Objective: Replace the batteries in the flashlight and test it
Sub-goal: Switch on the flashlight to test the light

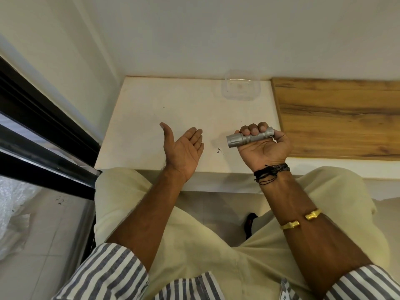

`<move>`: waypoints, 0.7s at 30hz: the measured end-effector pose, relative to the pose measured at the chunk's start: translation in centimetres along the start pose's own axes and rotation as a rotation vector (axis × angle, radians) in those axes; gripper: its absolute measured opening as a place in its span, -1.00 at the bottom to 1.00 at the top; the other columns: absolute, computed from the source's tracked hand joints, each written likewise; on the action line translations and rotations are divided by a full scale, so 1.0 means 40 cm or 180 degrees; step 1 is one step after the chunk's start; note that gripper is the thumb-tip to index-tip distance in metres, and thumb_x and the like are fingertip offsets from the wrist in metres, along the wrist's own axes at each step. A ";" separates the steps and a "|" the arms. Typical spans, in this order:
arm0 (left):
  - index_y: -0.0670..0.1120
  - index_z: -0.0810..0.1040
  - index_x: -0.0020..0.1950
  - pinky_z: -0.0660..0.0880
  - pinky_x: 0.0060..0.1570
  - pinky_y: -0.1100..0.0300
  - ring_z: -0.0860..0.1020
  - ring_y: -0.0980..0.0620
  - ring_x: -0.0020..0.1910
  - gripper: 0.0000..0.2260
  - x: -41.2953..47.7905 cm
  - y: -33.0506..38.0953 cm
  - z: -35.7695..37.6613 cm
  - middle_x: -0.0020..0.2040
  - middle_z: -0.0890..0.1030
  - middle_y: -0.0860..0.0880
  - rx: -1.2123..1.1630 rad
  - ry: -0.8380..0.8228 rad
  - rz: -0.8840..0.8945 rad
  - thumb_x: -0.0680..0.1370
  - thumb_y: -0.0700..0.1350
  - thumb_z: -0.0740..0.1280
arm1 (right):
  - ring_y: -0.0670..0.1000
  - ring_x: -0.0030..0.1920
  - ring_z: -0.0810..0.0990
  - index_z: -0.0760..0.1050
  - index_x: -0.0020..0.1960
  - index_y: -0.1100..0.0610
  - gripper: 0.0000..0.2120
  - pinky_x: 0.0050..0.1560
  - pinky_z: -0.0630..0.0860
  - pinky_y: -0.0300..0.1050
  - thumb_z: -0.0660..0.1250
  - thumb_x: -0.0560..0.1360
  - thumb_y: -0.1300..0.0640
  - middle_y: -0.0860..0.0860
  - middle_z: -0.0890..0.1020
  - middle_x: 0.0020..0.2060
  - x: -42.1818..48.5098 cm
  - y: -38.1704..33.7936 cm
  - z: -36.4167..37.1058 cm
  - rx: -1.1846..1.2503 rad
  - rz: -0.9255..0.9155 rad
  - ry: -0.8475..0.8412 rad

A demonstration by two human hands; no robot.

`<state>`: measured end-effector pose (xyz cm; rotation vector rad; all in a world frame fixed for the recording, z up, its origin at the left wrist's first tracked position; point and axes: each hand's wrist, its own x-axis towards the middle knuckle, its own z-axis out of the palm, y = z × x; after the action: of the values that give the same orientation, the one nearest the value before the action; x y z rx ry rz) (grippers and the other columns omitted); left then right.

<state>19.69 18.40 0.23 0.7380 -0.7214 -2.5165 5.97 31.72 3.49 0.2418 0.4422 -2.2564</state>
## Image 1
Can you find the person's right forearm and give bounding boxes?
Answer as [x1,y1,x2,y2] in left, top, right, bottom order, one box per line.
[255,162,374,300]

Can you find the person's right hand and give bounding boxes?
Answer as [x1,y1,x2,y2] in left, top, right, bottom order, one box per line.
[235,122,294,168]

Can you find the black thread bracelet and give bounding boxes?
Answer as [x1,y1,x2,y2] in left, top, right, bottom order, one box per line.
[253,163,291,186]

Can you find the clear plastic container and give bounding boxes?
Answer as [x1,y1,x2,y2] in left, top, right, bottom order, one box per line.
[221,70,261,102]

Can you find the person's left hand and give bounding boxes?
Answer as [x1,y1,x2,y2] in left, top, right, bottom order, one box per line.
[159,122,205,184]

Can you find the clear bubble wrap sheet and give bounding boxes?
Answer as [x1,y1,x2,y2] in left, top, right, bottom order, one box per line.
[0,176,42,261]

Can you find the brown wooden board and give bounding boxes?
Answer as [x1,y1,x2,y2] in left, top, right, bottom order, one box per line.
[271,77,400,161]

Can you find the person's left forearm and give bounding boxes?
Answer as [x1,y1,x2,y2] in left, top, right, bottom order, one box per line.
[106,168,191,273]

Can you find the grey white striped shirt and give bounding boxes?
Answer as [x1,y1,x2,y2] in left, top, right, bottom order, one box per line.
[51,243,400,300]

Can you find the silver metal flashlight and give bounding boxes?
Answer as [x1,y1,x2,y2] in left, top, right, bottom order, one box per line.
[226,127,275,149]

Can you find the black window frame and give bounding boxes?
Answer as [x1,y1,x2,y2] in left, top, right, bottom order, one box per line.
[0,56,102,201]

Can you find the cream trousers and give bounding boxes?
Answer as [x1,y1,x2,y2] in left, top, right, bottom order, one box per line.
[94,166,392,300]

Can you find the gold open bangle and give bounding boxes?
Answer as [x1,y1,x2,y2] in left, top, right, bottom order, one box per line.
[280,209,322,230]

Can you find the black shoe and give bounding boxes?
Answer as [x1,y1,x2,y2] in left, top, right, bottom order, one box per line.
[243,212,259,240]

